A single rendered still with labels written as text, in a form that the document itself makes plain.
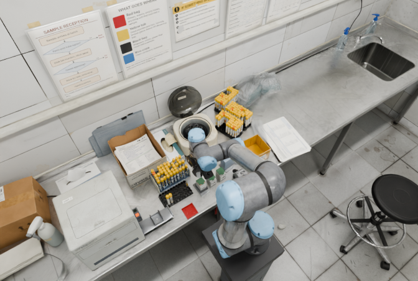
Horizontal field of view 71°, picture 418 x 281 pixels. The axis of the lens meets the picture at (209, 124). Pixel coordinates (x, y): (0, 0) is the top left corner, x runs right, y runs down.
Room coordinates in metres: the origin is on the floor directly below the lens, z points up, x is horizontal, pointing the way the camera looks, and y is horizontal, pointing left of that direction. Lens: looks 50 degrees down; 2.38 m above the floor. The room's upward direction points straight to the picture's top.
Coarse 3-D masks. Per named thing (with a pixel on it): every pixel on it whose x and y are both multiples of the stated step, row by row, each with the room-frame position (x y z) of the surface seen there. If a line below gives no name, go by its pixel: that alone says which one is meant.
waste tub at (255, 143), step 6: (252, 138) 1.09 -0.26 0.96; (258, 138) 1.09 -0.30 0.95; (246, 144) 1.07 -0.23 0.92; (252, 144) 1.09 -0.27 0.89; (258, 144) 1.09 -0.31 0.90; (264, 144) 1.04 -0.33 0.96; (252, 150) 1.05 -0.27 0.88; (258, 150) 1.05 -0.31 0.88; (264, 150) 1.03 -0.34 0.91; (270, 150) 1.00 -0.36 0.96; (264, 156) 0.98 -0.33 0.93
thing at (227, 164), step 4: (224, 160) 0.92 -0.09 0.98; (228, 160) 0.92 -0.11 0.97; (232, 160) 0.94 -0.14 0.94; (220, 164) 0.94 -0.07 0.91; (224, 164) 0.91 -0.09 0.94; (228, 164) 0.93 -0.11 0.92; (232, 164) 0.95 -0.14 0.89; (236, 164) 0.95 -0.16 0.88; (224, 168) 0.91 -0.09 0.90; (228, 168) 0.92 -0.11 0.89
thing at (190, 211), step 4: (192, 204) 0.70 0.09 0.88; (184, 208) 0.68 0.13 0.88; (188, 208) 0.68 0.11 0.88; (192, 208) 0.68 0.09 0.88; (184, 212) 0.66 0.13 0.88; (188, 212) 0.66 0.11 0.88; (192, 212) 0.66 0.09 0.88; (196, 212) 0.66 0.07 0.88; (188, 216) 0.63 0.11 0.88; (192, 216) 0.63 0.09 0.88
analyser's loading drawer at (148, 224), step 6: (162, 210) 0.65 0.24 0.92; (168, 210) 0.65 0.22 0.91; (150, 216) 0.60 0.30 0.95; (156, 216) 0.62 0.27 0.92; (162, 216) 0.62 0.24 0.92; (168, 216) 0.62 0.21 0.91; (144, 222) 0.59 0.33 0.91; (150, 222) 0.59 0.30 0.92; (156, 222) 0.59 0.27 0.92; (162, 222) 0.59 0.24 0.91; (144, 228) 0.56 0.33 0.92; (150, 228) 0.56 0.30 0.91
